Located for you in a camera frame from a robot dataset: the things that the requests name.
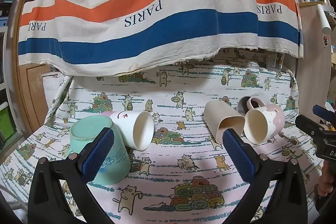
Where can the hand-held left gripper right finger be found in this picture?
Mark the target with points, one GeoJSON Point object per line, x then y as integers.
{"type": "Point", "coordinates": [239, 155]}

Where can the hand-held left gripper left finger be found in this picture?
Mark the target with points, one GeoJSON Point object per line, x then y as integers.
{"type": "Point", "coordinates": [97, 154]}

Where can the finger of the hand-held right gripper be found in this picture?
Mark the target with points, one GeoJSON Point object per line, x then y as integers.
{"type": "Point", "coordinates": [320, 111]}
{"type": "Point", "coordinates": [311, 127]}

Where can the mint green cup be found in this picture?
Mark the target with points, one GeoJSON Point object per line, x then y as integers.
{"type": "Point", "coordinates": [86, 132]}

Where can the white cup with arrow mark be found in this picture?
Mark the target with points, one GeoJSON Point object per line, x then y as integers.
{"type": "Point", "coordinates": [126, 123]}

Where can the beige cup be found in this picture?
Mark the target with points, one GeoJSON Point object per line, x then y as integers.
{"type": "Point", "coordinates": [218, 115]}

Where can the person's right hand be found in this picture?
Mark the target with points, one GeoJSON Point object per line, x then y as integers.
{"type": "Point", "coordinates": [328, 179]}

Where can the pink speckled mug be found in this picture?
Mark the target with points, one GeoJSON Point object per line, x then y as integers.
{"type": "Point", "coordinates": [265, 121]}

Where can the grey mug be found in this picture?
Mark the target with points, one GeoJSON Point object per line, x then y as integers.
{"type": "Point", "coordinates": [242, 106]}

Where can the wooden board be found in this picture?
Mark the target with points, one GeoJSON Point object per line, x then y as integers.
{"type": "Point", "coordinates": [313, 61]}

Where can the small sticker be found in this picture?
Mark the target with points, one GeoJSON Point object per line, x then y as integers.
{"type": "Point", "coordinates": [326, 40]}

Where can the cat print cloth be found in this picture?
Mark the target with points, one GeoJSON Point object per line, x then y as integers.
{"type": "Point", "coordinates": [168, 161]}

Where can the white tube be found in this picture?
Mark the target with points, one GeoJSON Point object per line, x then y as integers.
{"type": "Point", "coordinates": [324, 19]}

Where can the wooden cabinet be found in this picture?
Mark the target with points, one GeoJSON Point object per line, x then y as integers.
{"type": "Point", "coordinates": [34, 87]}

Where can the green storage bin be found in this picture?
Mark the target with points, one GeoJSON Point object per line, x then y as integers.
{"type": "Point", "coordinates": [6, 120]}

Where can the striped cloth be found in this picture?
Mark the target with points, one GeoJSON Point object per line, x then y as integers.
{"type": "Point", "coordinates": [147, 11]}

